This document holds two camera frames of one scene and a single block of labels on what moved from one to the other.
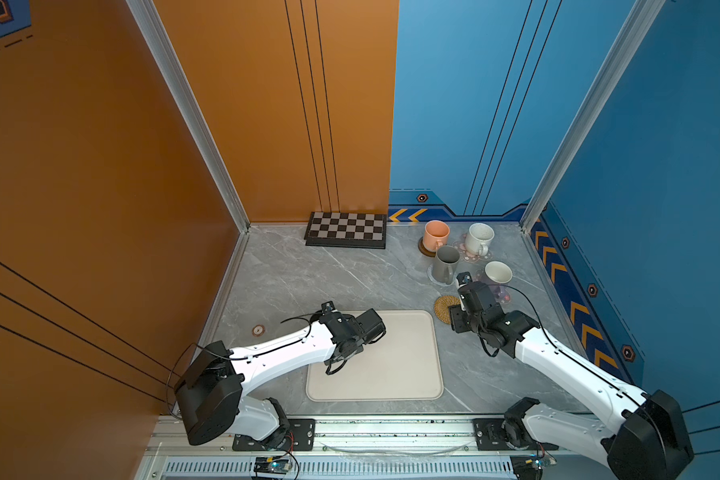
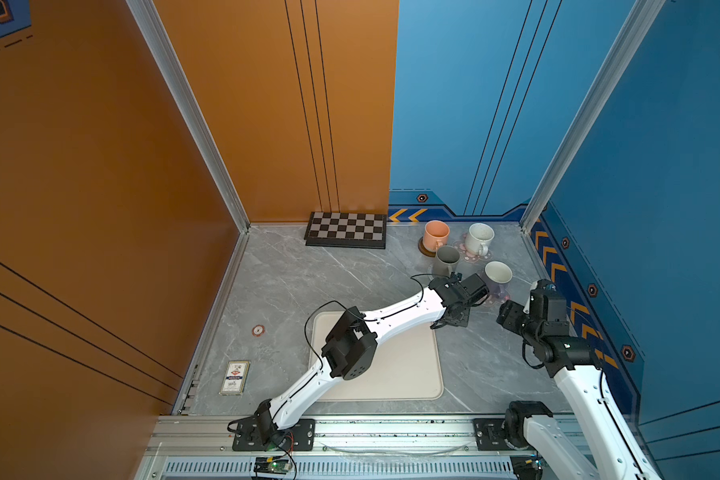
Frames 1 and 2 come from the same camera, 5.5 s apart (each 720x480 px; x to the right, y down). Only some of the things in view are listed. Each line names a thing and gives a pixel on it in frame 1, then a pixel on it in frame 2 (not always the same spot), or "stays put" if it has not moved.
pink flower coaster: (502, 291) stays put
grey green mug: (445, 264) stays put
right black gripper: (455, 319) → (507, 314)
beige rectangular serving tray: (406, 364) stays put
